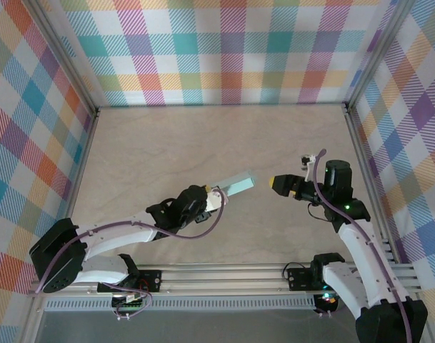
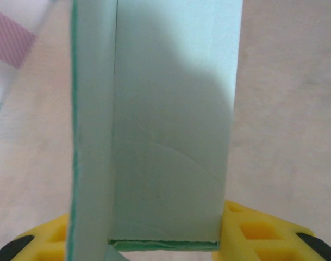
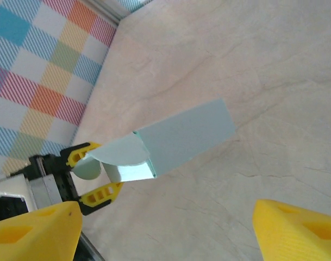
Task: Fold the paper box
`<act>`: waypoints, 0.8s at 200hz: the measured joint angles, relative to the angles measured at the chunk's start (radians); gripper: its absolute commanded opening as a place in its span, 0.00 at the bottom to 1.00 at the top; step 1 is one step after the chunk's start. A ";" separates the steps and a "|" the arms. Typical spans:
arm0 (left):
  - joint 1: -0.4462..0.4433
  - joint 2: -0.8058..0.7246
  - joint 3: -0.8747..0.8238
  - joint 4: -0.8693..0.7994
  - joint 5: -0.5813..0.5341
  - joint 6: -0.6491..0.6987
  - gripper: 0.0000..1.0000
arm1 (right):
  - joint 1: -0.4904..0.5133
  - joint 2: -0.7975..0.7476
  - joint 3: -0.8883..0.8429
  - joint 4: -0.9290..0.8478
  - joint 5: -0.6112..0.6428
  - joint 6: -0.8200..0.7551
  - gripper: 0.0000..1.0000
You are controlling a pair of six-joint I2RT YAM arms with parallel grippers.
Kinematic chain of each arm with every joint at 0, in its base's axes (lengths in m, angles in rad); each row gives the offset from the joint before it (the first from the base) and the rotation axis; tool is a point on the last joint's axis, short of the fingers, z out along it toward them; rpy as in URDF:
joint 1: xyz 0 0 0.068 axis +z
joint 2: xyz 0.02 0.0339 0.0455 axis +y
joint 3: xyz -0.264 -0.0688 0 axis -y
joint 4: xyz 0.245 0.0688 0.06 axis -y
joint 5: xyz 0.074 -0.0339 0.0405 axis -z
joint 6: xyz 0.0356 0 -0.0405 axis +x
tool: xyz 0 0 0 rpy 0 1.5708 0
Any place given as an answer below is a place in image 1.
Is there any mint green paper box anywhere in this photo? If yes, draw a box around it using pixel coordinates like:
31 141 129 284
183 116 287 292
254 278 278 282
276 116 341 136
210 170 257 199

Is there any small orange controller board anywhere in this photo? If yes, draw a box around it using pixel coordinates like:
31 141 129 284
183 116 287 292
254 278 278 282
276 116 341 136
315 291 341 312

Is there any green terminal circuit board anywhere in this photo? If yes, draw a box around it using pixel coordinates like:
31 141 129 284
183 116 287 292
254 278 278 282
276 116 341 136
111 292 149 315

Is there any grey metal sheet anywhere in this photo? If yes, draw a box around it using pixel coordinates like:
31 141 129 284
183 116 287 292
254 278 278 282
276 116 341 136
34 309 361 343

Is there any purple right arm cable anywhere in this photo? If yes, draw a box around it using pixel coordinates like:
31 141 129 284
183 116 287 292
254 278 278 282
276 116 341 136
313 148 416 343

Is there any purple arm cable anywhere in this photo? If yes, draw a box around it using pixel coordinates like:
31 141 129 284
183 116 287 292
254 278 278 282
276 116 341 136
34 189 228 321
313 148 416 343

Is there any aluminium side rail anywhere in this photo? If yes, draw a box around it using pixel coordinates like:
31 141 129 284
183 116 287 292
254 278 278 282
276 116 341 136
61 106 101 229
344 103 400 265

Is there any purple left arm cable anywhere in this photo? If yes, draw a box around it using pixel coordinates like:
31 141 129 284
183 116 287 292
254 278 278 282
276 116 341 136
34 189 228 321

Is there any wide aluminium frame rail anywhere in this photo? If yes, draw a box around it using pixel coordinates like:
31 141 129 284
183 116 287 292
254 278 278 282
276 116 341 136
26 262 422 298

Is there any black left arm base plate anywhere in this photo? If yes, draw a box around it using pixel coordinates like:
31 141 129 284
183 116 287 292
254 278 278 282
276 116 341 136
129 270 164 292

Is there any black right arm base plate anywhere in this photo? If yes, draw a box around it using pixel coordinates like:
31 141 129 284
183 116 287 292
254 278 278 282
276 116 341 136
287 264 325 291

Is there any grey slotted cable duct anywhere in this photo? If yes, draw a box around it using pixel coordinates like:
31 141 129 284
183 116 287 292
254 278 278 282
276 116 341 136
45 298 316 311

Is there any aluminium frame post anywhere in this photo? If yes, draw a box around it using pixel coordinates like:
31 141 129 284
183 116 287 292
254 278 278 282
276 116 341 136
344 0 418 111
29 0 100 115

